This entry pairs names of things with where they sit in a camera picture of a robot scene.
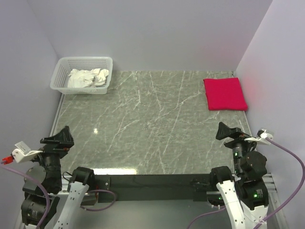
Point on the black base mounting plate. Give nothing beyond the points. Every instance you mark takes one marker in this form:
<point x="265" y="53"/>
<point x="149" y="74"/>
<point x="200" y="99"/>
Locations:
<point x="158" y="187"/>

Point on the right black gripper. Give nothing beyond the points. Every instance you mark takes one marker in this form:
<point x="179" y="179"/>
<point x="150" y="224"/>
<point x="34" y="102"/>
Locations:
<point x="223" y="130"/>

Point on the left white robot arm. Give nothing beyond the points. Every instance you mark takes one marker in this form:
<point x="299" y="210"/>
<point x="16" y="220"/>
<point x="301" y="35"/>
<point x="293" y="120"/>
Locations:
<point x="38" y="206"/>

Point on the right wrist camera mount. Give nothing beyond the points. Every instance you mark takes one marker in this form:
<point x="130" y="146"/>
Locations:
<point x="262" y="137"/>

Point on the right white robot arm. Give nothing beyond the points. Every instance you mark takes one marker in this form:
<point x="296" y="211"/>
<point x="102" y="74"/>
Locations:
<point x="243" y="191"/>

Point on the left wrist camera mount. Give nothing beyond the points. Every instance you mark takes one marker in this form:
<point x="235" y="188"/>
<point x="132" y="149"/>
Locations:
<point x="21" y="153"/>

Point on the white plastic laundry basket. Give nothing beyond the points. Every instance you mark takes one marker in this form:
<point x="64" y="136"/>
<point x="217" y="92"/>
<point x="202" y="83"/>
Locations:
<point x="64" y="66"/>

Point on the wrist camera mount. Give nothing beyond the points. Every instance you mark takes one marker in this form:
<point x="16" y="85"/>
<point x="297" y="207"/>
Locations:
<point x="21" y="153"/>
<point x="262" y="137"/>

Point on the red t shirt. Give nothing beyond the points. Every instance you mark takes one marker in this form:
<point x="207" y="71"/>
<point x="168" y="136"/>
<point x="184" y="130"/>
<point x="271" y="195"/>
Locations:
<point x="224" y="94"/>

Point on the aluminium frame rail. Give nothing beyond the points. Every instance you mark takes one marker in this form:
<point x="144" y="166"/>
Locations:
<point x="269" y="183"/>

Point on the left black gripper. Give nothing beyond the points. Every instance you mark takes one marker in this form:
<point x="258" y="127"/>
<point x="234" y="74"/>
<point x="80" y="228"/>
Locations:
<point x="59" y="144"/>

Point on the white t shirt in basket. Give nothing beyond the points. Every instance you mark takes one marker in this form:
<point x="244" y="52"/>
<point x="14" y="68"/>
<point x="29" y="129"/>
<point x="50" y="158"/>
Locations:
<point x="87" y="78"/>

